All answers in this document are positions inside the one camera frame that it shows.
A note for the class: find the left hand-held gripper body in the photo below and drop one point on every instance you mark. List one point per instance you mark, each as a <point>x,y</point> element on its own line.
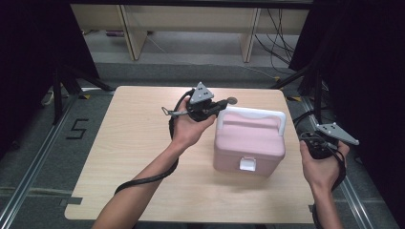
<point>200,95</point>

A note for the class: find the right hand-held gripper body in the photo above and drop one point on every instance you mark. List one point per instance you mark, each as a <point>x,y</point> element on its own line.
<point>316,146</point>

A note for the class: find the person's right hand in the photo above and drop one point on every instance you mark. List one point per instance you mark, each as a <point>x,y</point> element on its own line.
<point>321,173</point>

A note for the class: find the person's left hand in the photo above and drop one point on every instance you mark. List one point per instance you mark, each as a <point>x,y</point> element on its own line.
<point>187,130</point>

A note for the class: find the black metal stand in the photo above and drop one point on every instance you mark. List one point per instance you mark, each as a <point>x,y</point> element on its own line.
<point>317,95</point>
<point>58,95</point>

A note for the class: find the beige wooden shelf unit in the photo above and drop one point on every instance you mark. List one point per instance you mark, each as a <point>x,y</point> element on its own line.
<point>191,19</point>

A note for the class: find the black curtain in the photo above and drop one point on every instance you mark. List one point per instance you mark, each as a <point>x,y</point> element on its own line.
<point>375,79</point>
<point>31,63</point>

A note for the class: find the small pink object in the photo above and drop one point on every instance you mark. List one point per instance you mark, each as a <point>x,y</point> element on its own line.
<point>115,33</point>

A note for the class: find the aluminium floor rail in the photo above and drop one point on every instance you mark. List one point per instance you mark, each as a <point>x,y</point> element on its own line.
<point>38,159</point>
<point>353,191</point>

